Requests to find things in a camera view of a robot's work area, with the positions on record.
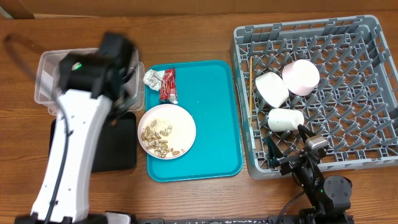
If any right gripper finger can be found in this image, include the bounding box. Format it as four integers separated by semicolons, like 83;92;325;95
298;124;317;143
266;136;284;168

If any white cup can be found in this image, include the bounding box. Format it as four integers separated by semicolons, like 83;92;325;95
267;108;305;132

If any white bowl with green rim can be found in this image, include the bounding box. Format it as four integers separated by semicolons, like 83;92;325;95
255;72;289;108

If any pink-rimmed white bowl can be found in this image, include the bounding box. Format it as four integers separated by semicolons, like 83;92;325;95
282;59;320;96

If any wooden chopstick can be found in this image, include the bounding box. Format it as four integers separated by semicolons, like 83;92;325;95
249;56;253;126

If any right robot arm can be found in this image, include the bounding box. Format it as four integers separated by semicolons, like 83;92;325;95
266;124;354;223

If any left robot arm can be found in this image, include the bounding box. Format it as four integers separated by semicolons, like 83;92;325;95
4;32;143;223

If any grey dishwasher rack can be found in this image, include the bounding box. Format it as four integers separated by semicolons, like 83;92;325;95
231;15;397;179

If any teal serving tray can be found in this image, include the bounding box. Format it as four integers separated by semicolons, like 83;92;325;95
147;60;243;182

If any white plate with peanut shells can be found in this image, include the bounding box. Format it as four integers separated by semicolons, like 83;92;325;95
137;104;197;160

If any red snack wrapper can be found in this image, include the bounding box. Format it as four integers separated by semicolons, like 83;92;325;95
159;68;178;105

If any black plastic tray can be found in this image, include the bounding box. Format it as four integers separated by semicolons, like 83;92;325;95
49;111;138;174

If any clear plastic storage bin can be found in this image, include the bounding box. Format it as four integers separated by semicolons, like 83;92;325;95
34;48;145;115

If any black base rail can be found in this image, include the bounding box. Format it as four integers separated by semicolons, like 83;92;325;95
130;216;302;224

